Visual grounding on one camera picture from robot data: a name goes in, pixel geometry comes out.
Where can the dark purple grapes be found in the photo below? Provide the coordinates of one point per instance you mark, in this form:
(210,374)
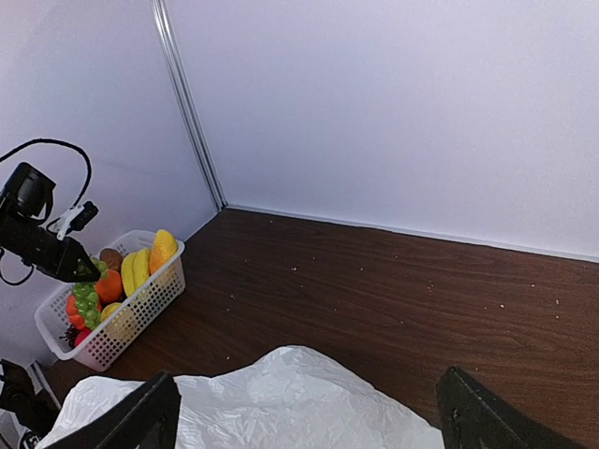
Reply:
(69,337)

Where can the yellow banana bunch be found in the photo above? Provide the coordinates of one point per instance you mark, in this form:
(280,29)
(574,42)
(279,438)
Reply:
(135,271)

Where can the brown kiwi fruit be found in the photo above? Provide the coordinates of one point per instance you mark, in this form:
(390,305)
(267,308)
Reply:
(112,258)

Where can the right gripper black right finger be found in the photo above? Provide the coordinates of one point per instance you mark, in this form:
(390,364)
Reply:
(473,416)

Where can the green fruit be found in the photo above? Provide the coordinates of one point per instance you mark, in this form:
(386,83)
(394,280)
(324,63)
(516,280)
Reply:
(85,294)

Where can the white plastic bag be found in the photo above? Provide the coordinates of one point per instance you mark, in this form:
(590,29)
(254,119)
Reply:
(292,397)

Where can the orange fruit from bag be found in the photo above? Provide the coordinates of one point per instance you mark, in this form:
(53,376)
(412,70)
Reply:
(109,289)

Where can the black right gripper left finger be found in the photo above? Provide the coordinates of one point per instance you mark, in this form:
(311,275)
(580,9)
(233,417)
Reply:
(146,418)

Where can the yellow fruit lower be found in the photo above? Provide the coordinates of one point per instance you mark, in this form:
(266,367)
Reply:
(109,310)

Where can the left aluminium frame post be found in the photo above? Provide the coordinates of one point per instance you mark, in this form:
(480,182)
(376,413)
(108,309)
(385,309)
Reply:
(186,104)

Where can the yellow orange mango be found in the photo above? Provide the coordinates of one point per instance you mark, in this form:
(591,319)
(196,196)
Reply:
(164,247)

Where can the white perforated plastic basket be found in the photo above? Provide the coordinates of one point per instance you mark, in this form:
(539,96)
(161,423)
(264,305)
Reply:
(111,338)

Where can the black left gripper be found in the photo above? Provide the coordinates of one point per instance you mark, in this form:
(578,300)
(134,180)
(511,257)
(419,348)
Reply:
(26,203)

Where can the red fruit lower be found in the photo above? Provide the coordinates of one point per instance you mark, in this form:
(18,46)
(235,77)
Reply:
(82,336)

